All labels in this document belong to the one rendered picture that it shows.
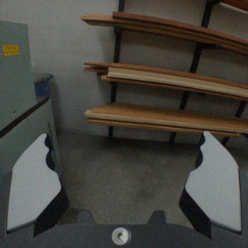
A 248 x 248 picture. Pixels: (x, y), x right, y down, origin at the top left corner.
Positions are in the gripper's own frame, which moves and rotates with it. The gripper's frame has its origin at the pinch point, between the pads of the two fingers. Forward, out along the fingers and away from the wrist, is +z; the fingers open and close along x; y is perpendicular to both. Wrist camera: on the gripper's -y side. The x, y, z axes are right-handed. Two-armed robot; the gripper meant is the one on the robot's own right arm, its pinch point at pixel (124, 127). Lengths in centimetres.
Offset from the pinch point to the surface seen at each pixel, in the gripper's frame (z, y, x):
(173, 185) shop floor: 91, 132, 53
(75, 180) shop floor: 87, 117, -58
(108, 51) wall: 177, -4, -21
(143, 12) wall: 178, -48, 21
